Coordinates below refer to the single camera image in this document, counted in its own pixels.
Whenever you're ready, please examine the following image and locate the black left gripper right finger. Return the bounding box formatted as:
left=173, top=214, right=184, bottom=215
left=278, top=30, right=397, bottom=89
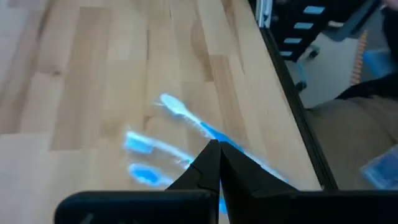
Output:
left=220, top=141, right=398, bottom=224

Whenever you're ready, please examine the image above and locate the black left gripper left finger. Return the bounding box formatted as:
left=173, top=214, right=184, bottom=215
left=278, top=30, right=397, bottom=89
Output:
left=55, top=139, right=221, bottom=224

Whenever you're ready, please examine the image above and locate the blue translucent box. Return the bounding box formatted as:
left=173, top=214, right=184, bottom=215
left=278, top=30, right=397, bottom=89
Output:
left=359, top=144, right=398, bottom=190

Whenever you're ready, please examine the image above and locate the blue object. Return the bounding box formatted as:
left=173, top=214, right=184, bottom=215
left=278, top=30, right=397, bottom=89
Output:
left=362, top=48, right=397, bottom=78

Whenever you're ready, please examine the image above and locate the black office chair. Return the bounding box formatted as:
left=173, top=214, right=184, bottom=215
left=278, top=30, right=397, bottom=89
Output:
left=270, top=0, right=383, bottom=93

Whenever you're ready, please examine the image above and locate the black aluminium table frame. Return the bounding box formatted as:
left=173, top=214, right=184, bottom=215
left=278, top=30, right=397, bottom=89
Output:
left=248, top=0, right=340, bottom=191

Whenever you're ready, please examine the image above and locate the orange coiled cable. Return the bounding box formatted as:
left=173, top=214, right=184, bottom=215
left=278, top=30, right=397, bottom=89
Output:
left=350, top=30, right=368, bottom=85

